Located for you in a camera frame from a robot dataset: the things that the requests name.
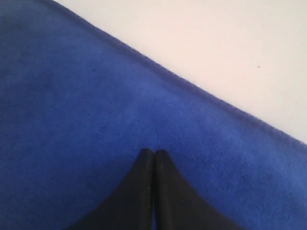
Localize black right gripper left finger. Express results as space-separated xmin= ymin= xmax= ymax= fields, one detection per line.
xmin=68 ymin=149 xmax=154 ymax=230

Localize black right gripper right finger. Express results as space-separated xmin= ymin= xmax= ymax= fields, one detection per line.
xmin=153 ymin=150 xmax=242 ymax=230

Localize blue cloth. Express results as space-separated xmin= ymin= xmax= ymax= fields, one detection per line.
xmin=0 ymin=0 xmax=307 ymax=230

